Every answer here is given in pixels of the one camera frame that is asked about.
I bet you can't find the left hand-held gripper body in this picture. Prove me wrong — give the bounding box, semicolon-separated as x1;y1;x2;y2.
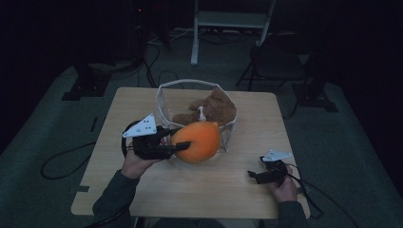
122;113;174;161

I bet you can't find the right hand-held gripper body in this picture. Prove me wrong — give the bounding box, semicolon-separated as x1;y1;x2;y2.
260;149;294;187

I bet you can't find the orange plush toy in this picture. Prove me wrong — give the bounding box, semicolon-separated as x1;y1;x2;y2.
169;121;222;165

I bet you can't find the clear plastic bag white trim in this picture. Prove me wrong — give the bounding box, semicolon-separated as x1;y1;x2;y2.
154;78;239;154

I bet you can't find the brown teddy bear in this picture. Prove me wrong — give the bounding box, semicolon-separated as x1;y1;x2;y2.
172;87;239;127

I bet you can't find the person's right hand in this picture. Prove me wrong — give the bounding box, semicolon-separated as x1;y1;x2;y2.
268;165;299;204

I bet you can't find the person's left hand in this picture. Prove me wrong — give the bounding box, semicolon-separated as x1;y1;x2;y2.
121;151;168;181

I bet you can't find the black stand base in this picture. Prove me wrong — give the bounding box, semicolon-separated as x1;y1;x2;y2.
61;62;112;102
290;80;339;113

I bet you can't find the black folding chair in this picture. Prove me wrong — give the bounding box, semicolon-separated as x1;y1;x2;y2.
237;30;307;93

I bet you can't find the white metal stand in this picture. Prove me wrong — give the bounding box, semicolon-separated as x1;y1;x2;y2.
190;0;277;67

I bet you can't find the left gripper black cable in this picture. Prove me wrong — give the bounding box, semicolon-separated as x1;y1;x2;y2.
85;119;143;228

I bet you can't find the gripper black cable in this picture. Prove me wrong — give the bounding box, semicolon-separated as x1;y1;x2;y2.
285;162;361;228
85;119;143;228

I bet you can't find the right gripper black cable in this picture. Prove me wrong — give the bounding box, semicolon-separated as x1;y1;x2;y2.
285;162;361;228

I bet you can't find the black cable behind table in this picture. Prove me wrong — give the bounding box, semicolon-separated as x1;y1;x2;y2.
143;42;163;89

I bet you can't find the black floor cable loop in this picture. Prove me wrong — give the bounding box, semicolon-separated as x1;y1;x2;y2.
40;141;97;181

